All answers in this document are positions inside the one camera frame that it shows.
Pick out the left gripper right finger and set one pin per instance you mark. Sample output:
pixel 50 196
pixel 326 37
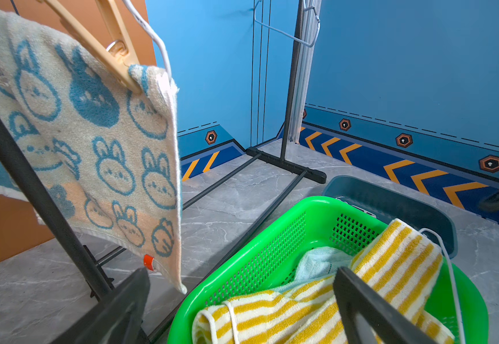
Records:
pixel 367 317

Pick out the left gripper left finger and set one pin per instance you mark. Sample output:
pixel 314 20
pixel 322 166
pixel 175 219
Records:
pixel 117 318

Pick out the yellow striped towel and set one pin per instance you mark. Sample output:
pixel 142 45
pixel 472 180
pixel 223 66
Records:
pixel 401 265

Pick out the light green towel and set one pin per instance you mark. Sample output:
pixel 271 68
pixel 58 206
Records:
pixel 316 264

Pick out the white wire hanger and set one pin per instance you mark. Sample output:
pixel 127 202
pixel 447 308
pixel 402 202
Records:
pixel 152 34
pixel 453 284
pixel 307 7

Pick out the bunny pattern towel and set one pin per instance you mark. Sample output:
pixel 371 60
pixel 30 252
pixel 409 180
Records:
pixel 107 156

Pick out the green plastic basket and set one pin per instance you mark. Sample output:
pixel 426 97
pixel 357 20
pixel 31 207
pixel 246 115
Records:
pixel 270 261

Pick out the dark teal tray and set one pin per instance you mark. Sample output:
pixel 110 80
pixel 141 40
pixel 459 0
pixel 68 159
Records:
pixel 387 205

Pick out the black clothes rack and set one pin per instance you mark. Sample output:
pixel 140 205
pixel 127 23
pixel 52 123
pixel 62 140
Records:
pixel 26 178

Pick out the orange clothespin lower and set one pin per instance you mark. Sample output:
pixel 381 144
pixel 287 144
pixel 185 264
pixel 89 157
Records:
pixel 99 27

